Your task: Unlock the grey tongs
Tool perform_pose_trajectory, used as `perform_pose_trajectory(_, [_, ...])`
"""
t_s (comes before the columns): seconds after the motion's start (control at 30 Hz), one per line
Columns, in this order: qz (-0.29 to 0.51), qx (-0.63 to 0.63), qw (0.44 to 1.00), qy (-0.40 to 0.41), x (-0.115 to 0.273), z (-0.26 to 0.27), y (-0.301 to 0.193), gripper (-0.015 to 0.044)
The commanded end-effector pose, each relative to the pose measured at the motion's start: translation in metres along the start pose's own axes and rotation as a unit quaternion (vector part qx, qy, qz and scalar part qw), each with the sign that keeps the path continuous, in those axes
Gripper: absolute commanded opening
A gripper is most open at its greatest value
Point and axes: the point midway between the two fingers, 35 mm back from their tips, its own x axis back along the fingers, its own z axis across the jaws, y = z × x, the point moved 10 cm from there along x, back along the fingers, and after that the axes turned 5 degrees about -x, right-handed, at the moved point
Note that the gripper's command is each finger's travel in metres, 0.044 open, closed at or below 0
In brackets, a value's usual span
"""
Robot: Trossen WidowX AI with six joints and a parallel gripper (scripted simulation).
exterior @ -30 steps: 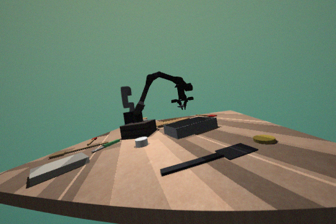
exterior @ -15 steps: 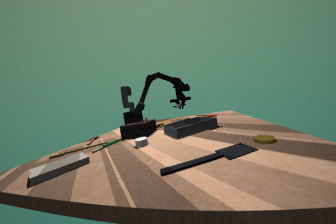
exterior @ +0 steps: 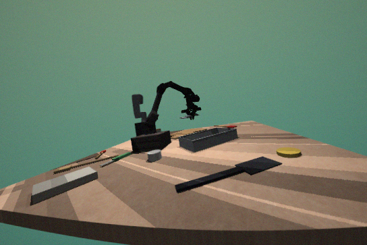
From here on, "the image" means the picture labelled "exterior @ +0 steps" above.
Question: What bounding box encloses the yellow flat disc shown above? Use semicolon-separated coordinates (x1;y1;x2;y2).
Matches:
277;147;302;158

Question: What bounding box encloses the light wooden board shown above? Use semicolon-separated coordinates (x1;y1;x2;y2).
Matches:
170;128;207;140

